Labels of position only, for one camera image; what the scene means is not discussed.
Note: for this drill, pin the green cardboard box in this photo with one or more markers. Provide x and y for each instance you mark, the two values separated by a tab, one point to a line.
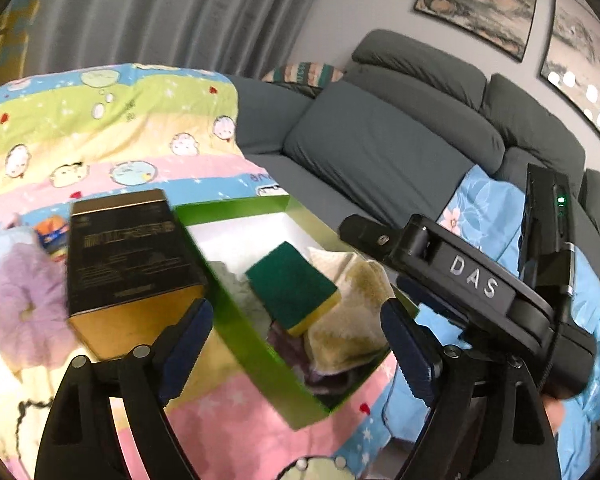
240	325

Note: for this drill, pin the dark grey sofa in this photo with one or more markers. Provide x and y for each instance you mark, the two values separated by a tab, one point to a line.
380	150

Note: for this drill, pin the person's right hand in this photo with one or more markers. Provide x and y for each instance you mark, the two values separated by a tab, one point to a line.
555	412

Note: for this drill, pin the gold tin box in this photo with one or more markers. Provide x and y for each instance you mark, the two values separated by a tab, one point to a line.
125	260

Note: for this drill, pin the blue and orange tissue pack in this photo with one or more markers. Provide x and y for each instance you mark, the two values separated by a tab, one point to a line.
52	237

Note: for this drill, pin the purple fluffy cloth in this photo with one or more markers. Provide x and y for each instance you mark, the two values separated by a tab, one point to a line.
292	350

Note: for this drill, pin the cartoon printed blanket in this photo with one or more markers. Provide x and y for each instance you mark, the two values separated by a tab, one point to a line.
130	125

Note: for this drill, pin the green and yellow sponge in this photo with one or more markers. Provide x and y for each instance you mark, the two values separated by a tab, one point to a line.
290	280

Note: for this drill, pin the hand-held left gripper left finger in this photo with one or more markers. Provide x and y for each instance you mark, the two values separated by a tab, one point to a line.
185	345

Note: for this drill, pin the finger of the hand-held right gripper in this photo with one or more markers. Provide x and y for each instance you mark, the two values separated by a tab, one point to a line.
470	280

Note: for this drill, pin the striped pillow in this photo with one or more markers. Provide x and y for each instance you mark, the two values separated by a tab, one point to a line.
305	74

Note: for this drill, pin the blue plush toy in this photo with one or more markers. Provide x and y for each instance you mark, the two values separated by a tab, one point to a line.
5	245

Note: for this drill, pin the grey fluffy cloth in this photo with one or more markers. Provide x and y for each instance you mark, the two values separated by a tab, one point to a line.
235	285

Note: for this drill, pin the yellow towel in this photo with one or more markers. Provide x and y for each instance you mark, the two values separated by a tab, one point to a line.
345	320

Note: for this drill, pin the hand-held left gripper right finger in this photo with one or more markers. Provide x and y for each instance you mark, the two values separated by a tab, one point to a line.
405	345

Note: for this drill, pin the framed landscape painting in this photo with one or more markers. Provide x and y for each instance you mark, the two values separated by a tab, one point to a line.
480	0
580	50

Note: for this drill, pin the grey curtain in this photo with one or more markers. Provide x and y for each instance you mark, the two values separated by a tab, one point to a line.
180	10

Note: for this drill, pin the blue floral blanket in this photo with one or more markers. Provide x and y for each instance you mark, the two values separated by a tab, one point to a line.
485	210

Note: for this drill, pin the gold patterned curtain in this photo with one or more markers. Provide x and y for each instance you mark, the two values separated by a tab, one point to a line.
15	35

